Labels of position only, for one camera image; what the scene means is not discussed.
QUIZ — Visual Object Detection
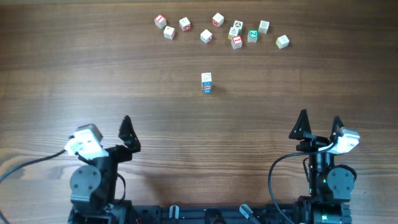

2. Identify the yellow side wooden block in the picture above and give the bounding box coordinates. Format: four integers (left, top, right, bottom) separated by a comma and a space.
228, 27, 240, 40

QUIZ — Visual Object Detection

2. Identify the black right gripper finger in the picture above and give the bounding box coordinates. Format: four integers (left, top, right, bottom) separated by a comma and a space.
289, 109, 312, 140
330, 116, 344, 140

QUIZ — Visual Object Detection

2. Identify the blue I wooden block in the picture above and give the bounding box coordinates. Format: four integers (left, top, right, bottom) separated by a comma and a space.
201, 72, 213, 86

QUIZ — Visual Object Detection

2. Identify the black left camera cable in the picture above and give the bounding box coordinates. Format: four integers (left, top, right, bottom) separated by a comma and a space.
0, 149, 68, 224

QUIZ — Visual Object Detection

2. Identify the number 2 wooden block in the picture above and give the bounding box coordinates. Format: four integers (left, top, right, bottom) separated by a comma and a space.
164, 26, 175, 40

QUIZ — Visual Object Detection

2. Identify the red I top block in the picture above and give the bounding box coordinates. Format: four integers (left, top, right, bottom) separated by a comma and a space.
154, 14, 167, 29

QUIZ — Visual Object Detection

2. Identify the red I block middle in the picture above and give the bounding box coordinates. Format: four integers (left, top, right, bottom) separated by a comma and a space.
231, 35, 243, 49

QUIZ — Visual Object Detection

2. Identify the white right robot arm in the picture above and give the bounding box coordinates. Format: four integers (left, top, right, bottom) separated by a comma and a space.
289, 110, 360, 223

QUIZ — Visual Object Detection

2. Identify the red M side block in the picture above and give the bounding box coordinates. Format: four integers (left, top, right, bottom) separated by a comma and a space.
212, 12, 224, 27

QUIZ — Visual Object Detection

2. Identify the red O side block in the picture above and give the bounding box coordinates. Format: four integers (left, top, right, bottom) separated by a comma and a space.
179, 17, 191, 32

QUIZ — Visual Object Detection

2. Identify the black right camera cable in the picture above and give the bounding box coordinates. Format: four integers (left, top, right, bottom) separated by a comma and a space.
267, 141, 338, 224

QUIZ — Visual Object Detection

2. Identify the black camera cable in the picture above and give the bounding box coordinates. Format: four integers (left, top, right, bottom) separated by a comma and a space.
267, 141, 338, 224
0, 149, 68, 224

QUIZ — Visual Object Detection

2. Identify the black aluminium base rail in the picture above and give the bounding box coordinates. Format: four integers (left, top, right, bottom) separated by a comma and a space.
123, 203, 353, 224

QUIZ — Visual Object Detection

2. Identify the green Z top block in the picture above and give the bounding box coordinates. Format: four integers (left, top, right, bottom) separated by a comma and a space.
248, 30, 259, 43

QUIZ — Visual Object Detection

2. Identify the yellow edge far block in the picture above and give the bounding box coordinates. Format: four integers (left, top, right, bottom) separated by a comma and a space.
258, 21, 270, 34

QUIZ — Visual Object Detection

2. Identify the yellow C wooden block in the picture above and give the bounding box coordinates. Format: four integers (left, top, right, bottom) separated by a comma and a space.
275, 35, 290, 49

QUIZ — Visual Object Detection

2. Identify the panda top wooden block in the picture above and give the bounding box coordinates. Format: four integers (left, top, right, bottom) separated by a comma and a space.
233, 21, 243, 34

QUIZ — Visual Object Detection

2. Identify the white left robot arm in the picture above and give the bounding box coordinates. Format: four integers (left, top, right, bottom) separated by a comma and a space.
64, 115, 142, 223

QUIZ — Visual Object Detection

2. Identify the red U snail block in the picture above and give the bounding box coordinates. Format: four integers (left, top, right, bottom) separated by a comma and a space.
200, 29, 213, 44

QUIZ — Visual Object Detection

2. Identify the red i block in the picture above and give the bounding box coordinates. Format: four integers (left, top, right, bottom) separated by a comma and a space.
231, 35, 243, 49
154, 14, 167, 29

